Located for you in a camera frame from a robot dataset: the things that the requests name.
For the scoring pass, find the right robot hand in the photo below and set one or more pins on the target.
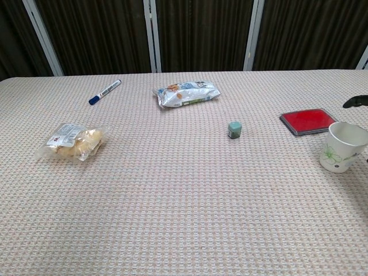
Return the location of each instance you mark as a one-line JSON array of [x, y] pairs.
[[358, 101]]

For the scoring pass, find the white paper cup green flower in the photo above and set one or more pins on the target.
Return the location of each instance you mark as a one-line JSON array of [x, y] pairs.
[[339, 149]]

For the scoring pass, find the red ink stamp pad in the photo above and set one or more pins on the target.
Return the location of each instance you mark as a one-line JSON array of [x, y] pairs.
[[307, 119]]

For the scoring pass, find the white printed snack bag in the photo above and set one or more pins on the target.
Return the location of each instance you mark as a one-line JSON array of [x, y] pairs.
[[187, 94]]

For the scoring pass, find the dark pleated curtain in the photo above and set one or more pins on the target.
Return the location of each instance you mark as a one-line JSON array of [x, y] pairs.
[[201, 31]]

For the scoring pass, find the beige woven tablecloth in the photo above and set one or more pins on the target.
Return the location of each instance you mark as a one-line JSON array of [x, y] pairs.
[[184, 201]]

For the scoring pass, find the blue capped whiteboard marker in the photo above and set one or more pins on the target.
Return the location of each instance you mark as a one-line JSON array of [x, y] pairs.
[[105, 91]]

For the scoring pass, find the clear bag of bread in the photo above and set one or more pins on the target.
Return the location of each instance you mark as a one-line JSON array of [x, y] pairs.
[[75, 141]]

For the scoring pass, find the white screen frame post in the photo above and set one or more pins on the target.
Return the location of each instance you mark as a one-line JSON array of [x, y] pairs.
[[363, 62], [151, 36], [253, 34], [43, 37]]

